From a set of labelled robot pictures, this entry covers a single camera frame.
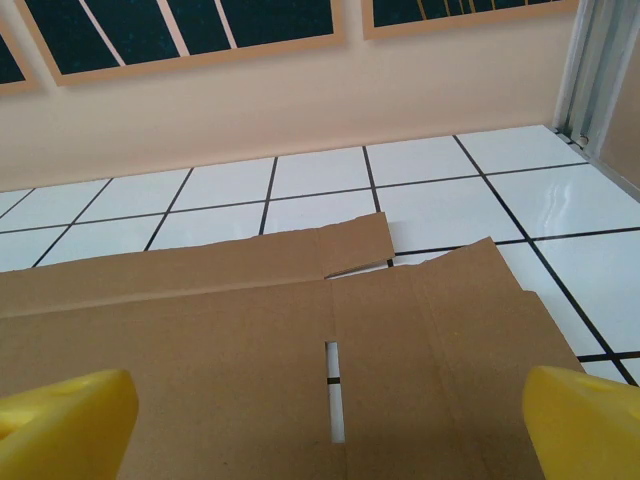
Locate brown cardboard box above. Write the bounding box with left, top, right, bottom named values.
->
left=0, top=211, right=587, bottom=480

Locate aluminium table side rail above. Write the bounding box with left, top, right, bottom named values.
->
left=554, top=127, right=640, bottom=189

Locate aluminium corner post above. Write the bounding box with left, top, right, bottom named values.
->
left=551, top=0, right=640, bottom=151

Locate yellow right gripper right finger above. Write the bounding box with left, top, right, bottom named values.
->
left=521, top=365, right=640, bottom=480

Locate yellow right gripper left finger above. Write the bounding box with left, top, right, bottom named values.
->
left=0, top=368, right=140, bottom=480

